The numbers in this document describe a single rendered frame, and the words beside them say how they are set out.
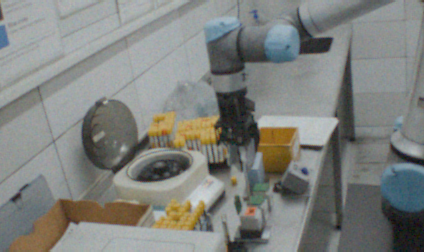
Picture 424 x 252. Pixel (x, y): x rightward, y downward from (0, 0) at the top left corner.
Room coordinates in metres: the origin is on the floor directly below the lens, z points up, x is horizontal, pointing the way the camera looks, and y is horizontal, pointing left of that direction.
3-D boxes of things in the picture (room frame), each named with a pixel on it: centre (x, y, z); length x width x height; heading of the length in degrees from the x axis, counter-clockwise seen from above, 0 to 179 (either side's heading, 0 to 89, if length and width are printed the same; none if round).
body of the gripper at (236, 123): (1.00, -0.05, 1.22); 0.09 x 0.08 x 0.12; 160
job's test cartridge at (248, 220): (1.03, -0.05, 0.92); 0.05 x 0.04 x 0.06; 70
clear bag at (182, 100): (1.82, 0.11, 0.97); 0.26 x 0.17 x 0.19; 174
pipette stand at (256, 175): (1.25, -0.10, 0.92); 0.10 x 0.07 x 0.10; 165
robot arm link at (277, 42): (0.97, -0.15, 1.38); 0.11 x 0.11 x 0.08; 60
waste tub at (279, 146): (1.39, -0.19, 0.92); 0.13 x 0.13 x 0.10; 66
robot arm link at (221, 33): (1.00, -0.05, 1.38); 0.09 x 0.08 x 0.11; 60
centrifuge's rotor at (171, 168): (1.28, 0.17, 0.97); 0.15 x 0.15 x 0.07
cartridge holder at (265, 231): (1.03, -0.05, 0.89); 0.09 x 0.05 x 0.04; 70
